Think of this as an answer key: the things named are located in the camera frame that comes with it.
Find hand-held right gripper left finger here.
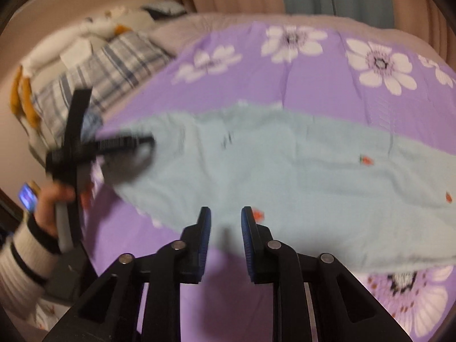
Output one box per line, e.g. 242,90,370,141
43,207,211,342

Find white plush goose toy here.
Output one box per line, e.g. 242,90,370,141
9,5,157,129

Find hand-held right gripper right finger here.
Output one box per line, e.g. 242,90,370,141
241,206,410,342

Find plaid pillow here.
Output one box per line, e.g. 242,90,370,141
32,30,175,150

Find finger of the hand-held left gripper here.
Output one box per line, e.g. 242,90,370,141
101,142,155,188
97,133,155,154

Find light blue pants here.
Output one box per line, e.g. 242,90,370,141
96,101,456,275

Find purple floral bedsheet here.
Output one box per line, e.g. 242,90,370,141
34,19,456,342

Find small blue screen device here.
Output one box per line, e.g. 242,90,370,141
18,182,40,215

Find person's left hand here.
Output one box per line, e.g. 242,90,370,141
34,185,77,240

